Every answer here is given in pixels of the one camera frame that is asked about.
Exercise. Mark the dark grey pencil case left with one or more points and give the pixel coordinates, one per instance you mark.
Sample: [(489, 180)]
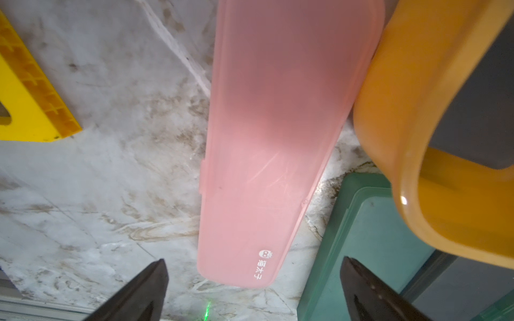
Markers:
[(448, 287)]

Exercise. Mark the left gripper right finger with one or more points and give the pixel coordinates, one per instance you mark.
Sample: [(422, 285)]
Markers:
[(369, 298)]

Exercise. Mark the yellow triangular block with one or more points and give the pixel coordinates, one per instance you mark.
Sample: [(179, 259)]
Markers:
[(36, 112)]

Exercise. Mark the pink pencil case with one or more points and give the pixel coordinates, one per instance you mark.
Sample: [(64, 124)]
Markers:
[(285, 77)]

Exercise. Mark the yellow storage box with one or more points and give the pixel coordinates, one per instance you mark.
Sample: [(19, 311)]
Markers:
[(426, 53)]

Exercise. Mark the light green pencil case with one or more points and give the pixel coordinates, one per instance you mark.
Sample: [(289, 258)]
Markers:
[(365, 225)]

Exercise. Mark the black pencil case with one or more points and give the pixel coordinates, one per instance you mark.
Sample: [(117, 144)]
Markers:
[(478, 124)]

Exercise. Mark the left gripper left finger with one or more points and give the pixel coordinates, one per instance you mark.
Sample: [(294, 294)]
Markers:
[(141, 299)]

